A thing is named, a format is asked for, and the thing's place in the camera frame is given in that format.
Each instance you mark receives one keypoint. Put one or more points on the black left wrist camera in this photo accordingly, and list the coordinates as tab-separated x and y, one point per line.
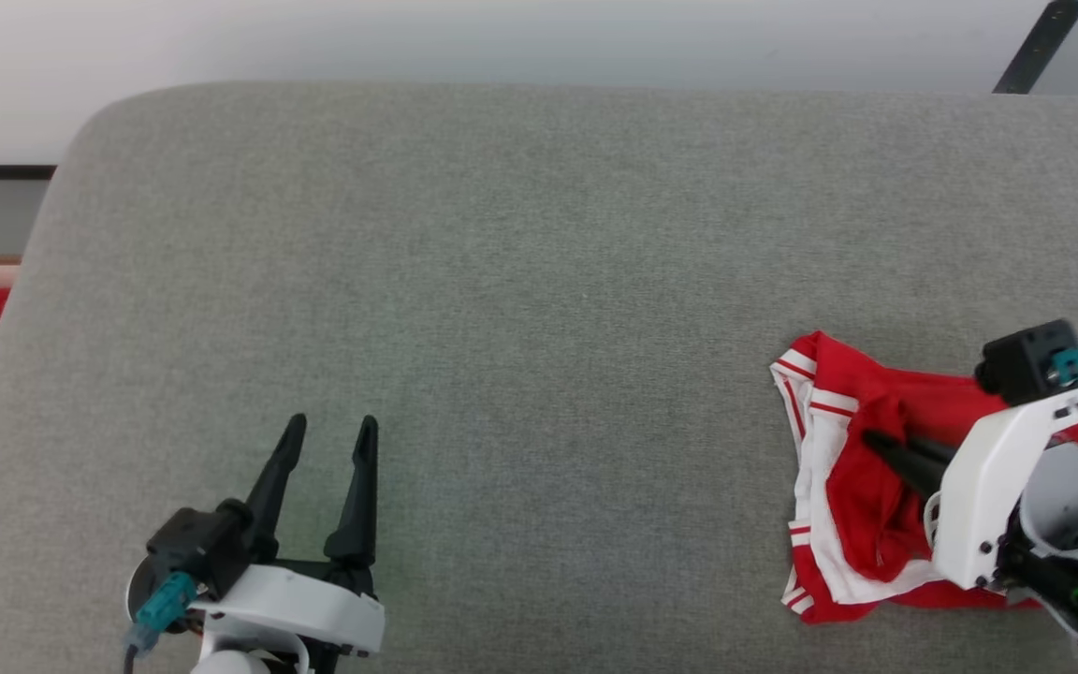
197	548

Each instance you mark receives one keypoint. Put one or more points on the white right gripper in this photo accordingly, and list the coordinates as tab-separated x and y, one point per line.
997	487

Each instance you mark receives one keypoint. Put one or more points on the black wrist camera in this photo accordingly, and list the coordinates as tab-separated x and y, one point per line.
197	548
1026	360

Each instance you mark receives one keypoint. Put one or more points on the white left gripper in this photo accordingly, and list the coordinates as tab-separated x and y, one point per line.
296	608

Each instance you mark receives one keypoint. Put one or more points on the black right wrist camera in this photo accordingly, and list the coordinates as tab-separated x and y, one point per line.
1026	360

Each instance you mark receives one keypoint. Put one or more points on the red and white garment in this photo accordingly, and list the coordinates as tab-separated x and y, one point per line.
876	505

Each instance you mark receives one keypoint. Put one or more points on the grey fabric sofa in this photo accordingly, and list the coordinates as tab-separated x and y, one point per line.
502	328

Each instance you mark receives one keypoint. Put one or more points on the black slanted bar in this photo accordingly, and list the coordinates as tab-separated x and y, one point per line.
1040	42

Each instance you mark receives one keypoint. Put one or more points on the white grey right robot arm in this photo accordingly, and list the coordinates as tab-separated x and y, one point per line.
1072	534

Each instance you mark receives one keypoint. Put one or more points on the teal left camera connector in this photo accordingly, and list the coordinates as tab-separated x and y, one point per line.
163	604

